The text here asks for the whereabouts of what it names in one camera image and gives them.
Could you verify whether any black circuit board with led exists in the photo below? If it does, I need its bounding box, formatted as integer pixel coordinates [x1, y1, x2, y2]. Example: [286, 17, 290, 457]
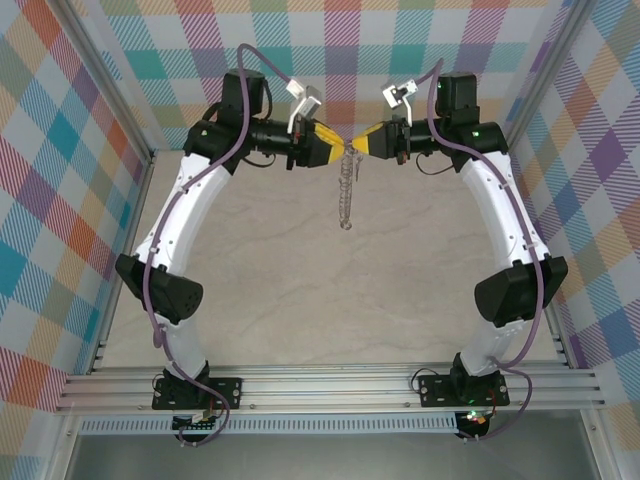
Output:
[459, 409, 491, 436]

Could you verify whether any black circuit board green connector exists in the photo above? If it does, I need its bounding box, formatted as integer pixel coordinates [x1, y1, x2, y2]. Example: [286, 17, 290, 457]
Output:
[172, 412, 221, 434]

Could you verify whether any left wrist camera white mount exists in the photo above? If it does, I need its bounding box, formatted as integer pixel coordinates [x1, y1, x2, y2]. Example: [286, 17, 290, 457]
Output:
[284, 79, 324, 134]

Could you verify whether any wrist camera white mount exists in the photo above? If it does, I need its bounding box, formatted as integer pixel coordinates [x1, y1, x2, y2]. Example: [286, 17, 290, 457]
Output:
[284, 79, 324, 134]
[380, 79, 419, 126]

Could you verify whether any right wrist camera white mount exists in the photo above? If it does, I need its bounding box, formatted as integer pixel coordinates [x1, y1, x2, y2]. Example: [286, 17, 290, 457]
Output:
[380, 79, 419, 126]

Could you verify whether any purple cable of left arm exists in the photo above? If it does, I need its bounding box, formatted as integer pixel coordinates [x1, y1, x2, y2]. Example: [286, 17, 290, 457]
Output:
[142, 43, 296, 448]

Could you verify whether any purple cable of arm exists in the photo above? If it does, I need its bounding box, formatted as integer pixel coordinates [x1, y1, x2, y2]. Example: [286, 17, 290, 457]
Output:
[142, 43, 296, 448]
[412, 58, 546, 444]

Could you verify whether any aluminium frame post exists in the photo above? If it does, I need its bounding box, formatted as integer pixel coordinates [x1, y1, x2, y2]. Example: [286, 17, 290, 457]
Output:
[62, 0, 157, 164]
[497, 0, 589, 160]

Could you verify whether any aluminium side rail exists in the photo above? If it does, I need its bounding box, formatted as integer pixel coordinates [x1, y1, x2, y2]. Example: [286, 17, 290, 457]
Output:
[498, 149, 572, 370]
[87, 152, 157, 375]

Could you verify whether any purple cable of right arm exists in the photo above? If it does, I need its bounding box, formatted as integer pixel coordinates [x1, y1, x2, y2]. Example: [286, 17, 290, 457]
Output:
[412, 58, 546, 444]

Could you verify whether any long aluminium base rail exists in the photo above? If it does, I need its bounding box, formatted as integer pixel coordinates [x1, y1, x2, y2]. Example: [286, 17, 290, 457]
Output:
[53, 362, 607, 415]

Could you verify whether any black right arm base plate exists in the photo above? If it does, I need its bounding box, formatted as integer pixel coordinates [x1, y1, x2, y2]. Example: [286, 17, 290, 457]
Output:
[417, 374, 510, 409]

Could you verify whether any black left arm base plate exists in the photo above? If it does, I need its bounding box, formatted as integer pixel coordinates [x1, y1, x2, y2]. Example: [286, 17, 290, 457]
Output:
[152, 377, 244, 411]

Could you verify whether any white slotted cable duct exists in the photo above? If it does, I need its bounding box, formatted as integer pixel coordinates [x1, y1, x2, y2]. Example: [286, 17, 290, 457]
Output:
[78, 417, 459, 436]

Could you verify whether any aluminium frame leg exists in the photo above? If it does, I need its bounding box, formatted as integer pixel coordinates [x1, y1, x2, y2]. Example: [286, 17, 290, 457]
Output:
[579, 412, 616, 480]
[47, 414, 84, 480]

